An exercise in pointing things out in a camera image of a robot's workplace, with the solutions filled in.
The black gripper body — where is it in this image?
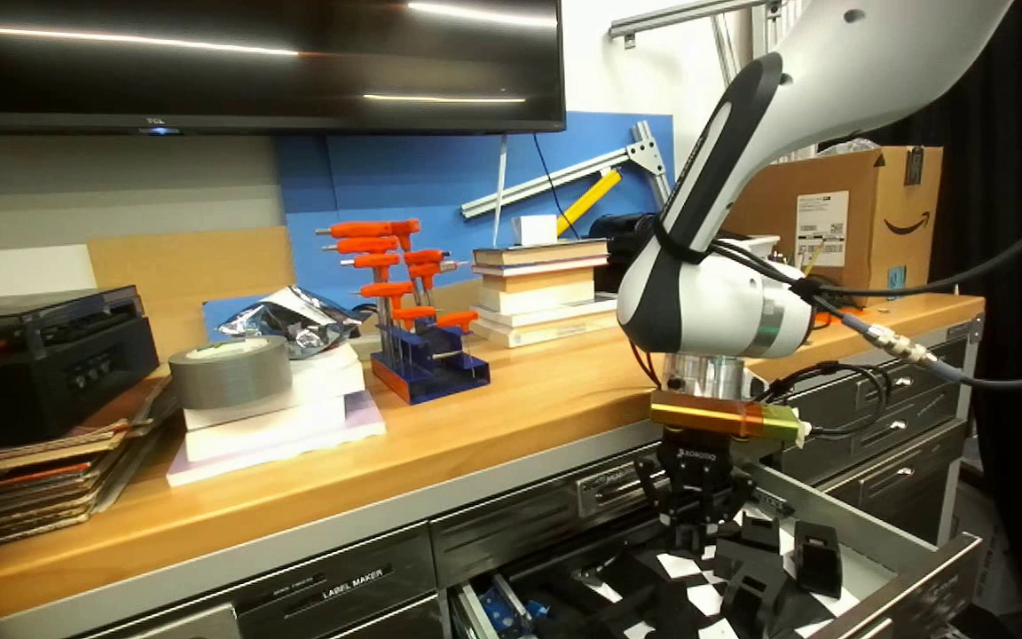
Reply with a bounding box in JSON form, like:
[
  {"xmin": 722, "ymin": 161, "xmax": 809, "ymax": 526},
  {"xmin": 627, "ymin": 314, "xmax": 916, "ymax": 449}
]
[{"xmin": 640, "ymin": 430, "xmax": 752, "ymax": 531}]

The small black lump part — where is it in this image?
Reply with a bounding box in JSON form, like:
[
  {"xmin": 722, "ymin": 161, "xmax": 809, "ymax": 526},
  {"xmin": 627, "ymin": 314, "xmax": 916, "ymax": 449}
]
[{"xmin": 795, "ymin": 520, "xmax": 842, "ymax": 595}]

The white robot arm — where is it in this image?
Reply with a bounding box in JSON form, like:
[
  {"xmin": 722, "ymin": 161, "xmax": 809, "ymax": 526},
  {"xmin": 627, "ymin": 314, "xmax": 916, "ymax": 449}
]
[{"xmin": 619, "ymin": 0, "xmax": 1010, "ymax": 370}]

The stack of books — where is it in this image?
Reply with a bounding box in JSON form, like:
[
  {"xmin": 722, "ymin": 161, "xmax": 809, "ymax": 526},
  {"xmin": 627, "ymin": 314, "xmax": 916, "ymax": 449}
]
[{"xmin": 473, "ymin": 238, "xmax": 613, "ymax": 349}]

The orange hex key set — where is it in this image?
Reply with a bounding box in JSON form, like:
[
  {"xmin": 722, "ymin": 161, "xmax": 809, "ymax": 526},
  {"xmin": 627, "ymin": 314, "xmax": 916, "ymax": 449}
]
[{"xmin": 328, "ymin": 219, "xmax": 491, "ymax": 404}]

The cardboard amazon box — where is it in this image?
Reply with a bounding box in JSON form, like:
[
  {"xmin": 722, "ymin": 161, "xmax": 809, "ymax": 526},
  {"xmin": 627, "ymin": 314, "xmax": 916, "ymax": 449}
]
[{"xmin": 725, "ymin": 144, "xmax": 943, "ymax": 291}]

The aluminium square ruler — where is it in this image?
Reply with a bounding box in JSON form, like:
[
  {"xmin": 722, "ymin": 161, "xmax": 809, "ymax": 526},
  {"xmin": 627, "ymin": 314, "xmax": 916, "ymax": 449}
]
[{"xmin": 459, "ymin": 120, "xmax": 670, "ymax": 219}]

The stack of thin boards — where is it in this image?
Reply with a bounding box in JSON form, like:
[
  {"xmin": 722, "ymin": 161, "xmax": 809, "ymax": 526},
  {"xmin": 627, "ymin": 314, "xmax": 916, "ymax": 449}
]
[{"xmin": 0, "ymin": 376, "xmax": 176, "ymax": 546}]

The black printer box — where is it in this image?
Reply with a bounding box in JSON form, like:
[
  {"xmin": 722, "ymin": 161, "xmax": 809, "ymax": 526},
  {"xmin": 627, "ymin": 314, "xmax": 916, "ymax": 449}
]
[{"xmin": 0, "ymin": 284, "xmax": 161, "ymax": 446}]

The grey duct tape roll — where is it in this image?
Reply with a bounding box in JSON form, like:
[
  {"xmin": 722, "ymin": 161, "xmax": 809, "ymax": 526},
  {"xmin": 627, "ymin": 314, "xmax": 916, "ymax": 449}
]
[{"xmin": 170, "ymin": 336, "xmax": 290, "ymax": 408}]

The black wall monitor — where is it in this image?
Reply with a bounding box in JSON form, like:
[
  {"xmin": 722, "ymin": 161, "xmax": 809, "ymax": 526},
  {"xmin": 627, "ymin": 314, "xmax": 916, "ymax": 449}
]
[{"xmin": 0, "ymin": 0, "xmax": 567, "ymax": 133}]

